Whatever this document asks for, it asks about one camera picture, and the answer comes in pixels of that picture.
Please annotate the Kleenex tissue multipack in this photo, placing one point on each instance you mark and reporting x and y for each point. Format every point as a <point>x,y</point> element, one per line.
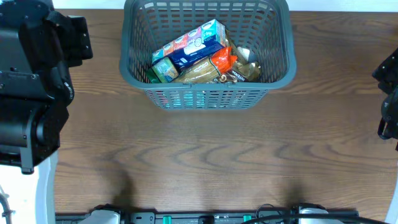
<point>194,45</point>

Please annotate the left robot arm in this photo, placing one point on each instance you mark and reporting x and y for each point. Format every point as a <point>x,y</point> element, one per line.
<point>39,45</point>

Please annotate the spaghetti pack orange ends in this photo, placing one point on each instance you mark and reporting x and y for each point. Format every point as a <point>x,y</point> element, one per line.
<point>208,68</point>

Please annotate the Nescafe Gold coffee bag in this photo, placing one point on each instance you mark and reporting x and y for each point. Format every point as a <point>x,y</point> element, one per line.
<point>242,70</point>

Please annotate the dried mushroom pouch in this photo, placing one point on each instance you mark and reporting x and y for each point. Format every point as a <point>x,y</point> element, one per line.
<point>248,55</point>

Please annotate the grey plastic basket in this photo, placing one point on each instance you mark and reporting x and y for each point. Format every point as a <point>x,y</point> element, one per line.
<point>262,26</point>

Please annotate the green lid spice jar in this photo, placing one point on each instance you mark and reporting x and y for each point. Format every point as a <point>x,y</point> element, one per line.
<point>162,72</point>

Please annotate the white teal small packet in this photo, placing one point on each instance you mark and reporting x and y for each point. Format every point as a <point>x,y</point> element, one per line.
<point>187,99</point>

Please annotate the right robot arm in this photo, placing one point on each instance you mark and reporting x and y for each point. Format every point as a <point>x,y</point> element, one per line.
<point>386,75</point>

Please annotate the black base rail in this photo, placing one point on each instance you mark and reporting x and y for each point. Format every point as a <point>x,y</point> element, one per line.
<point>237,216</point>

